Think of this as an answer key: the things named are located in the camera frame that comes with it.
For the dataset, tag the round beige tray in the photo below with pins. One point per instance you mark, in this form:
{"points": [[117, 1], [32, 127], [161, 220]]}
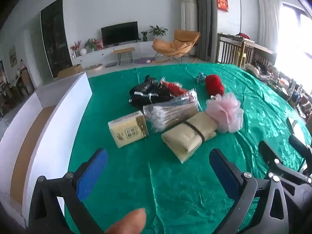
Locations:
{"points": [[93, 67]]}

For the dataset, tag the white box with cardboard bottom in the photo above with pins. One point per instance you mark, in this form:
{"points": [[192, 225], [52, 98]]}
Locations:
{"points": [[61, 117]]}

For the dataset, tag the person's left hand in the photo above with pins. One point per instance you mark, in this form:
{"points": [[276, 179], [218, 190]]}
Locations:
{"points": [[126, 221]]}

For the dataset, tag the pile of household clutter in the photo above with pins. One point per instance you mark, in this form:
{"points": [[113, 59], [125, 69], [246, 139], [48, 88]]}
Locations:
{"points": [[275, 78]]}

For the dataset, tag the red wall calendar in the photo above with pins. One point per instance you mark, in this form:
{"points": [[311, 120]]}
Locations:
{"points": [[222, 2]]}

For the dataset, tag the wooden stool with metal legs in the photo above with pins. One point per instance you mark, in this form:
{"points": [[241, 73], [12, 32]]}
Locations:
{"points": [[123, 50]]}

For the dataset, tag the wooden railed crib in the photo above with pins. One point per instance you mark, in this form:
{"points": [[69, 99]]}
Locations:
{"points": [[234, 48]]}

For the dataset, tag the white standing air conditioner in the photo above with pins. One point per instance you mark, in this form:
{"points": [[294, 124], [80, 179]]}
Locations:
{"points": [[188, 12]]}

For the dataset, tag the white round vase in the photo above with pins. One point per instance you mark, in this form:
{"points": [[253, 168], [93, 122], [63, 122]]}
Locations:
{"points": [[83, 52]]}

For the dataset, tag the clear pack of cotton swabs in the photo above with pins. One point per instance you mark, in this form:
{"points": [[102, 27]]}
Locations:
{"points": [[168, 114]]}

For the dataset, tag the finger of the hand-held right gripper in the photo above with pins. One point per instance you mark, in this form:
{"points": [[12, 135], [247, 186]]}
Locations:
{"points": [[298, 145], [269, 152]]}

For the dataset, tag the clear bag of reddish cloth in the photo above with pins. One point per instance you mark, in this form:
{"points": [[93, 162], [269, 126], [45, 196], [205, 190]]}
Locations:
{"points": [[174, 87]]}

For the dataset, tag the wooden dining furniture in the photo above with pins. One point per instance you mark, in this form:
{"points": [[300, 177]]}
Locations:
{"points": [[24, 80]]}

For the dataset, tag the red gift box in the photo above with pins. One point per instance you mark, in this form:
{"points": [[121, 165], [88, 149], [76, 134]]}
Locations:
{"points": [[99, 44]]}

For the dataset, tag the framed wall picture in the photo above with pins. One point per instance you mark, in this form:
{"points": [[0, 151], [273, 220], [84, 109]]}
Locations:
{"points": [[13, 57]]}

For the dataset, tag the large green potted plant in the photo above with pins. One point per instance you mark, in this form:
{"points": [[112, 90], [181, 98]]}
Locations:
{"points": [[158, 31]]}

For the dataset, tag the white television cabinet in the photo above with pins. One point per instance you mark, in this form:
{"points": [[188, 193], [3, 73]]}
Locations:
{"points": [[102, 53]]}

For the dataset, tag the tall black cabinet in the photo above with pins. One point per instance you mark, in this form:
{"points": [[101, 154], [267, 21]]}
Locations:
{"points": [[54, 36]]}

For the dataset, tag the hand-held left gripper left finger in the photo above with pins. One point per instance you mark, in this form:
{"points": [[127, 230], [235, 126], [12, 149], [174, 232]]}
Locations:
{"points": [[93, 173]]}

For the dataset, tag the small potted plant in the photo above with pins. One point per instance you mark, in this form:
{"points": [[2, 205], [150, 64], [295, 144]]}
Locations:
{"points": [[144, 35]]}

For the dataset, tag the red yarn ball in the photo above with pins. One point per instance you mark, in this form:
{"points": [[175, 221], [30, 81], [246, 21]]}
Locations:
{"points": [[214, 84]]}

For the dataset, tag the white sheer curtain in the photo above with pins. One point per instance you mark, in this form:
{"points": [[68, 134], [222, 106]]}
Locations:
{"points": [[268, 19]]}

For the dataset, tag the beige cloth with band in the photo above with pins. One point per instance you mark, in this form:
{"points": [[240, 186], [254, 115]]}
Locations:
{"points": [[185, 136]]}

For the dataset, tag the bushy green potted plant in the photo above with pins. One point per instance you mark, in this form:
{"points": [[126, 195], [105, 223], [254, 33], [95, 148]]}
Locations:
{"points": [[90, 44]]}

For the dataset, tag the black television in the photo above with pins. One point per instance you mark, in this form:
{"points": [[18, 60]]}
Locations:
{"points": [[119, 33]]}

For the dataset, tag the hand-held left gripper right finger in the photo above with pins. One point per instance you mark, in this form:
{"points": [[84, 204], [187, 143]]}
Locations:
{"points": [[223, 173]]}

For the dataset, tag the small teal yarn bundle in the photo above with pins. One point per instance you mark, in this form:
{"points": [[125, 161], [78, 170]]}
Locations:
{"points": [[200, 77]]}

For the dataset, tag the black plastic bag roll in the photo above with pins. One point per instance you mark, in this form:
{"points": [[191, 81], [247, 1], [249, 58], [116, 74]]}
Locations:
{"points": [[143, 97]]}

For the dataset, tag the purple floor mat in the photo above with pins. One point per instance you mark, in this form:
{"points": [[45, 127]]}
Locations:
{"points": [[142, 60]]}

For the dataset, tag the brown cardboard box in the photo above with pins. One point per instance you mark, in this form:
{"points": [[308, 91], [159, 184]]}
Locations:
{"points": [[70, 70]]}

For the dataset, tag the orange lounge chair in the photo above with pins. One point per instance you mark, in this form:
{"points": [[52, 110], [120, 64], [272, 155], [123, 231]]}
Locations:
{"points": [[170, 45]]}

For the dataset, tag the red flowers in vase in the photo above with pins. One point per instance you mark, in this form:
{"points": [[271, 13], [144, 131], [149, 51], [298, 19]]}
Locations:
{"points": [[75, 46]]}

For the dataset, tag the pink bath pouf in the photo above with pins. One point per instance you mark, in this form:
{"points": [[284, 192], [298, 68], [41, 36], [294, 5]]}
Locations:
{"points": [[226, 112]]}

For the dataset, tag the yellow tissue pack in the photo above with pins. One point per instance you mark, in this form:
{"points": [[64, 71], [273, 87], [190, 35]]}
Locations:
{"points": [[126, 129]]}

